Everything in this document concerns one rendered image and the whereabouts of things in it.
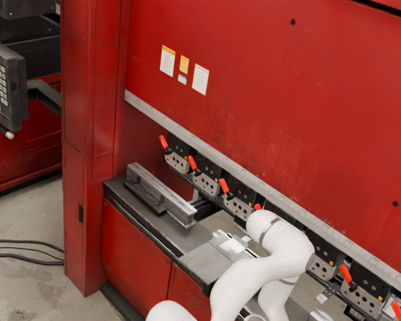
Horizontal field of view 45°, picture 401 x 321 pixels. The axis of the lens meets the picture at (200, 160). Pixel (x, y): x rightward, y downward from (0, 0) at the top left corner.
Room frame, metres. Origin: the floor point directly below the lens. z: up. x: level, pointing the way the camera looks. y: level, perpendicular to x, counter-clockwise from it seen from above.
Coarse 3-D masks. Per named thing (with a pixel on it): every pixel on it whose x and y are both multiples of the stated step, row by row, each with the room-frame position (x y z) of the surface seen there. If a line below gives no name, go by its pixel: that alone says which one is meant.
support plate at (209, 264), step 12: (216, 240) 1.63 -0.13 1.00; (192, 252) 1.52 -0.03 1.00; (204, 252) 1.54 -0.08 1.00; (216, 252) 1.55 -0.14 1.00; (192, 264) 1.45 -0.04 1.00; (204, 264) 1.47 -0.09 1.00; (216, 264) 1.48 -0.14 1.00; (228, 264) 1.49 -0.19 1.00; (204, 276) 1.40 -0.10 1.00; (216, 276) 1.41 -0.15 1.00
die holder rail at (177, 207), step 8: (128, 168) 2.13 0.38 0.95; (136, 168) 2.12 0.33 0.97; (128, 176) 2.13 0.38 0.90; (136, 176) 2.08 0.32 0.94; (144, 176) 2.06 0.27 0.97; (152, 176) 2.07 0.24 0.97; (144, 184) 2.04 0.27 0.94; (152, 184) 2.00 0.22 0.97; (160, 184) 2.01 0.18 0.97; (152, 192) 1.99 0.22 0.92; (160, 192) 1.95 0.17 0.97; (168, 192) 1.96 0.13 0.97; (160, 200) 1.96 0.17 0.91; (168, 200) 1.91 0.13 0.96; (176, 200) 1.91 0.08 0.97; (184, 200) 1.91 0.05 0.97; (168, 208) 1.91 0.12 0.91; (176, 208) 1.87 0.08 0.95; (184, 208) 1.85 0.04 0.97; (192, 208) 1.86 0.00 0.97; (176, 216) 1.86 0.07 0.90; (184, 216) 1.83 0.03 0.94; (192, 216) 1.85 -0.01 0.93; (184, 224) 1.82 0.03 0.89; (192, 224) 1.84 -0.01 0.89
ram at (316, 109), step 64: (192, 0) 1.90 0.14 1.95; (256, 0) 1.70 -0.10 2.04; (320, 0) 1.54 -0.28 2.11; (128, 64) 2.15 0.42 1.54; (192, 64) 1.87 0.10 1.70; (256, 64) 1.66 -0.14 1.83; (320, 64) 1.49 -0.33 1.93; (384, 64) 1.36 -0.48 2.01; (192, 128) 1.83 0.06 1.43; (256, 128) 1.62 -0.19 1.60; (320, 128) 1.45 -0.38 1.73; (384, 128) 1.32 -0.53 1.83; (320, 192) 1.40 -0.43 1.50; (384, 192) 1.26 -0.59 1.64; (384, 256) 1.21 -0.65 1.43
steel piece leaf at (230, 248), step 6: (228, 240) 1.64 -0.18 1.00; (234, 240) 1.64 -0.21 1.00; (216, 246) 1.58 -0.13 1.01; (222, 246) 1.59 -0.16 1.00; (228, 246) 1.60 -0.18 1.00; (234, 246) 1.60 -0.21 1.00; (240, 246) 1.61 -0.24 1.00; (222, 252) 1.55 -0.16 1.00; (228, 252) 1.56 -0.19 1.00; (234, 252) 1.57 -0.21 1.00; (240, 252) 1.57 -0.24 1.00
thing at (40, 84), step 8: (32, 80) 2.46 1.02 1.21; (40, 80) 2.48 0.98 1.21; (32, 88) 2.37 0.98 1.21; (40, 88) 2.39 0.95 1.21; (48, 88) 2.40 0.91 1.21; (32, 96) 2.39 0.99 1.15; (40, 96) 2.40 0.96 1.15; (48, 96) 2.31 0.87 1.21; (56, 96) 2.32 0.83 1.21; (48, 104) 2.33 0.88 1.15; (56, 104) 2.34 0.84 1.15; (56, 112) 2.26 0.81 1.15
